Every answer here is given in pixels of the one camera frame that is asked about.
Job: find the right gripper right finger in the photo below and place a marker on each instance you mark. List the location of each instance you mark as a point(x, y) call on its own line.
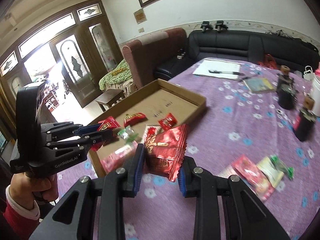
point(182, 182)

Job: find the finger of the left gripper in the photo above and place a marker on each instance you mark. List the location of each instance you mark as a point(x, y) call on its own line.
point(90, 139)
point(86, 129)

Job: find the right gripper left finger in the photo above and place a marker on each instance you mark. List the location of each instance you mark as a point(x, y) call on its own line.
point(138, 163)

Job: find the clear green-edged cracker packet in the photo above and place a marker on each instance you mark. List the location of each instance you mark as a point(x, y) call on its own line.
point(128, 134)

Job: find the small red candy packet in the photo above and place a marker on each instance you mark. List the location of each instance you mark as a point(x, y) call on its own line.
point(168, 122)

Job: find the pink cartoon snack packet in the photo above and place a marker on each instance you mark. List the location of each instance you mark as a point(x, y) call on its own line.
point(258, 181)

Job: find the cream white snack packet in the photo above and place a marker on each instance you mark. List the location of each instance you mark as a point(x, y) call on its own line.
point(269, 170)

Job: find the green candy wrapper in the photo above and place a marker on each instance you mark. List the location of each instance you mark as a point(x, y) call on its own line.
point(281, 166)

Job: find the person's left hand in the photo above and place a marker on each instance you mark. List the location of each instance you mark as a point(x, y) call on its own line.
point(22, 189)

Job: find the small wooden stool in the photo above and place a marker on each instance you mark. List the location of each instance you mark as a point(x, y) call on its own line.
point(109, 98)

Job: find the cardboard box tray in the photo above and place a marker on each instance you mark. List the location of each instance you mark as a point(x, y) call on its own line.
point(156, 100)

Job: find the green floral cushion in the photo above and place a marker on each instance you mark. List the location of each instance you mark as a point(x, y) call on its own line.
point(119, 75)

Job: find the wooden glass door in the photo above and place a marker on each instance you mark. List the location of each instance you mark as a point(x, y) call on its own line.
point(71, 50)

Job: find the brown armchair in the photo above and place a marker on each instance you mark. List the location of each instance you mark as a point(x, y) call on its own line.
point(144, 54)

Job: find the purple floral tablecloth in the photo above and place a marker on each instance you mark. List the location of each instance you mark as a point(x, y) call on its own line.
point(236, 122)

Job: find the black pen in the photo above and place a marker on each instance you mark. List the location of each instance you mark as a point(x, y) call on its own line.
point(226, 73)

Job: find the white paper pad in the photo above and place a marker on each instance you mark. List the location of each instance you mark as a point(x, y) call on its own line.
point(219, 65)

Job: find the black grinder with red label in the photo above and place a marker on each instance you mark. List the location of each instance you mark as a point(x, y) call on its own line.
point(305, 120)

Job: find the red plastic bag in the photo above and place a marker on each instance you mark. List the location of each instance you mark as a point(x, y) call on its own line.
point(268, 62)

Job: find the white plastic jar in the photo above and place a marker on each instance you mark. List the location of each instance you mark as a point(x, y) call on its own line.
point(315, 94)

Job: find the black leather sofa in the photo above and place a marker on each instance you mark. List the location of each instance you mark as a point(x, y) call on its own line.
point(247, 46)

